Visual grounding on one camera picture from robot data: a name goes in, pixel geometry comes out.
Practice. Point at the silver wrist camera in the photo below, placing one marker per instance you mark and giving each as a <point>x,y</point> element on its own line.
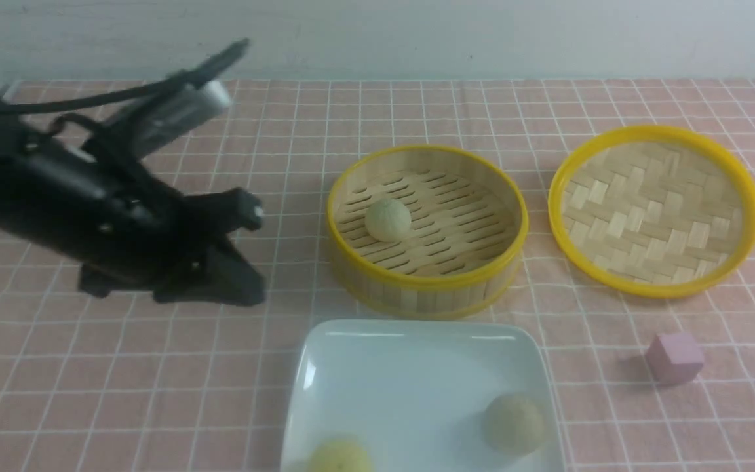
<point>149,124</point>

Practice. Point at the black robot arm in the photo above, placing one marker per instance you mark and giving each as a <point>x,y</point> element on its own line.
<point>79,125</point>

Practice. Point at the white square plate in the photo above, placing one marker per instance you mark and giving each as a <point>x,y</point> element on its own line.
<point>413,394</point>

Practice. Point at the pink checkered tablecloth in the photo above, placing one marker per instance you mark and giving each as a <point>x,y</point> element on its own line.
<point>126,384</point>

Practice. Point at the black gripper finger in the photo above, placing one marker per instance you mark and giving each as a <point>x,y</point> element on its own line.
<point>216,274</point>

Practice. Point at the pink wooden cube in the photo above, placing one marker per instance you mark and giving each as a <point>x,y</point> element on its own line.
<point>674,358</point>

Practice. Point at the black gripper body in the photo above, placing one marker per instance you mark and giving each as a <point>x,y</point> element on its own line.
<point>118,220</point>

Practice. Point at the pale greenish steamed bun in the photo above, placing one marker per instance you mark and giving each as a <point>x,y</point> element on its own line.
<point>514,425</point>

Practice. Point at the bamboo steamer basket yellow rim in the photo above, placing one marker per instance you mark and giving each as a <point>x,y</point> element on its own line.
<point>463,251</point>

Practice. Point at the woven bamboo steamer lid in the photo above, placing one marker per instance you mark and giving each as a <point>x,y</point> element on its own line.
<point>653,211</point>

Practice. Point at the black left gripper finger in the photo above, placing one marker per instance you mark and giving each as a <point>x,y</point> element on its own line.
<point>100,285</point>

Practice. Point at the yellow steamed bun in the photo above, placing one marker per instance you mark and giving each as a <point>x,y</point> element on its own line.
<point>340,455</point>

